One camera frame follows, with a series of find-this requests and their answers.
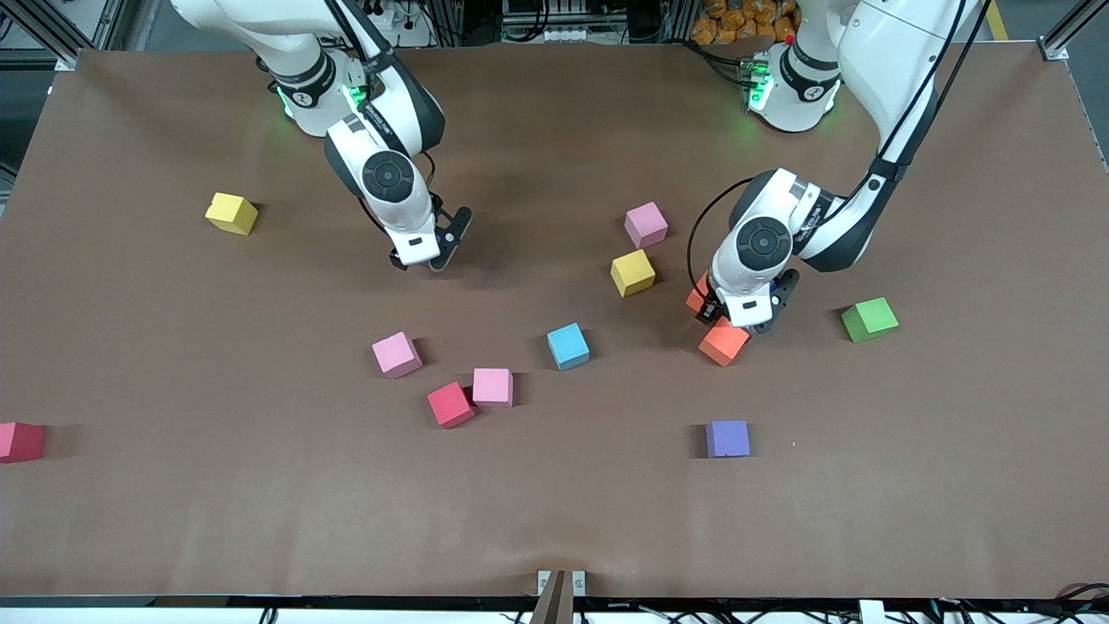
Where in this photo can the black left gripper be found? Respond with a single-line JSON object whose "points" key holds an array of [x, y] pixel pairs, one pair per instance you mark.
{"points": [[712, 305]]}

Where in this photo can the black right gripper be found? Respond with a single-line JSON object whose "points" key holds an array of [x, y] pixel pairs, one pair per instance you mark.
{"points": [[398, 263]]}

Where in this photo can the orange foam cube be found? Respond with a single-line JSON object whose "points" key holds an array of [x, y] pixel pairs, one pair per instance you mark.
{"points": [[697, 295], [723, 345]]}

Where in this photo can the pink foam cube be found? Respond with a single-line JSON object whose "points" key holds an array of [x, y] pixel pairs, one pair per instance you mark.
{"points": [[645, 225], [492, 386], [397, 355]]}

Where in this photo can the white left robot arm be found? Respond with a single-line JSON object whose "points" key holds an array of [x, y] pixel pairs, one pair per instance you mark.
{"points": [[762, 243]]}

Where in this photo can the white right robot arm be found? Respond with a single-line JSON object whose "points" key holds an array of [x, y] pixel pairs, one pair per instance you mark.
{"points": [[385, 178]]}

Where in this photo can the yellow foam cube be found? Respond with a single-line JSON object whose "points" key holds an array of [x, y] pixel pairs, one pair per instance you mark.
{"points": [[632, 273], [230, 212]]}

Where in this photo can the purple foam cube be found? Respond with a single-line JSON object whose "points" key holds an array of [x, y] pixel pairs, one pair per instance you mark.
{"points": [[728, 438]]}

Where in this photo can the blue foam cube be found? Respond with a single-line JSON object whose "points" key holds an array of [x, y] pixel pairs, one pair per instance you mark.
{"points": [[567, 347]]}

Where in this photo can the red foam cube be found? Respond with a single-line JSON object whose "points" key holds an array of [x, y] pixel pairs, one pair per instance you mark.
{"points": [[450, 405], [19, 442]]}

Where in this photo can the green foam cube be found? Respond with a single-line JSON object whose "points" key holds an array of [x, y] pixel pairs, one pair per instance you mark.
{"points": [[869, 319]]}

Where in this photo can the white power strip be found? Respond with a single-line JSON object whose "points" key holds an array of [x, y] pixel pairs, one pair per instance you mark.
{"points": [[385, 19], [554, 35]]}

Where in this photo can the brown table cover sheet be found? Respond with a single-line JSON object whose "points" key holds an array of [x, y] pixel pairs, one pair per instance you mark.
{"points": [[554, 503]]}

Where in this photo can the orange fruit net bag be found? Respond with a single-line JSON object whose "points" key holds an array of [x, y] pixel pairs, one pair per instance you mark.
{"points": [[736, 22]]}

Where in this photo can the silver metal mounting bracket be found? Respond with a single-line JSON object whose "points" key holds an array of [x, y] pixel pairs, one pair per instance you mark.
{"points": [[579, 582]]}

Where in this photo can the brown tapered post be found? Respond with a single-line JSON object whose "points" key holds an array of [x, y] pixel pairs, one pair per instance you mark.
{"points": [[554, 602]]}

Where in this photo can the aluminium frame profile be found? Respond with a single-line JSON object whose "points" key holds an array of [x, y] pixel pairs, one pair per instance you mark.
{"points": [[108, 22], [1070, 30]]}

